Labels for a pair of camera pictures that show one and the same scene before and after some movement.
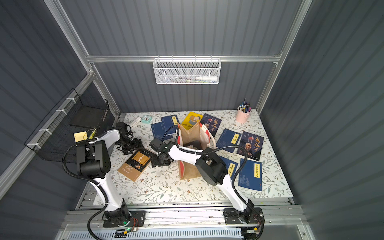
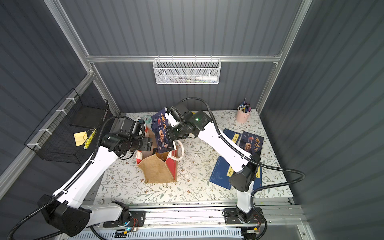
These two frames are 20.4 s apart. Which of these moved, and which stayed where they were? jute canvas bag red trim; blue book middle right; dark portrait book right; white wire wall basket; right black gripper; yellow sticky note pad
Moved: jute canvas bag red trim; right black gripper
Stayed: blue book middle right; yellow sticky note pad; white wire wall basket; dark portrait book right
